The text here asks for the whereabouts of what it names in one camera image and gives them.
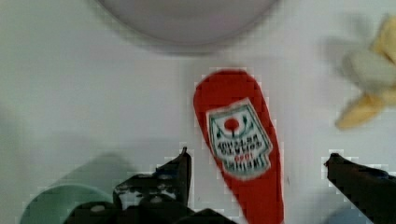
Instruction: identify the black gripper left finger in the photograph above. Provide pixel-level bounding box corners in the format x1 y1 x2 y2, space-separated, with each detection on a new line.
113 147 191 210

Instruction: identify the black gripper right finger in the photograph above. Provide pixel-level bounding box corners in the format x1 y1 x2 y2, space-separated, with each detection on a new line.
324 153 396 224

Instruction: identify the red ketchup bottle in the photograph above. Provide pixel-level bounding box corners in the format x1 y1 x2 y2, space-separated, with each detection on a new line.
193 69 284 224

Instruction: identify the green perforated strainer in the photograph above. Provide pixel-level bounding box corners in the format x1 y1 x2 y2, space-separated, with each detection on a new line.
19 184 112 224

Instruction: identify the lilac round plate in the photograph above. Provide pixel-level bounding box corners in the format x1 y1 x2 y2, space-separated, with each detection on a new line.
96 0 278 46

